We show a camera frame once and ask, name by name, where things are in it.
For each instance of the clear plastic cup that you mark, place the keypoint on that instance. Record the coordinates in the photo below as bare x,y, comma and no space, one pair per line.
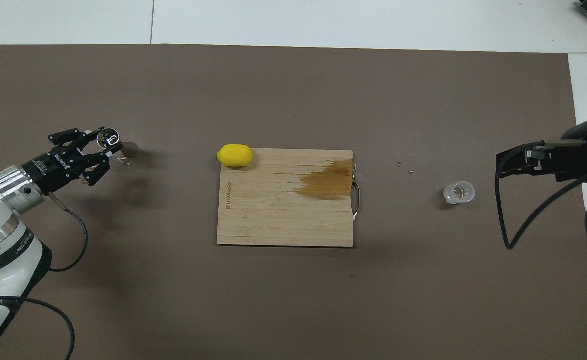
459,193

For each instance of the brown table mat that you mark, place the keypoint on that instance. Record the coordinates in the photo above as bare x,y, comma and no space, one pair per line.
173,300

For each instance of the steel double jigger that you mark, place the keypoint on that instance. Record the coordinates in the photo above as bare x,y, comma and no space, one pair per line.
107,138

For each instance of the yellow lemon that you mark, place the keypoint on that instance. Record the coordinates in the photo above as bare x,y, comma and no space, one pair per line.
235,155

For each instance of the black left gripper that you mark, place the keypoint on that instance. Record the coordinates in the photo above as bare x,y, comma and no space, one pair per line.
56,170

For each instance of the bamboo cutting board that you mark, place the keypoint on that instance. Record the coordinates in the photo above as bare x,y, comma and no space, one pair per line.
273,215

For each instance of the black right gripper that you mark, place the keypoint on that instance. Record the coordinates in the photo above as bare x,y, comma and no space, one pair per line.
576,152

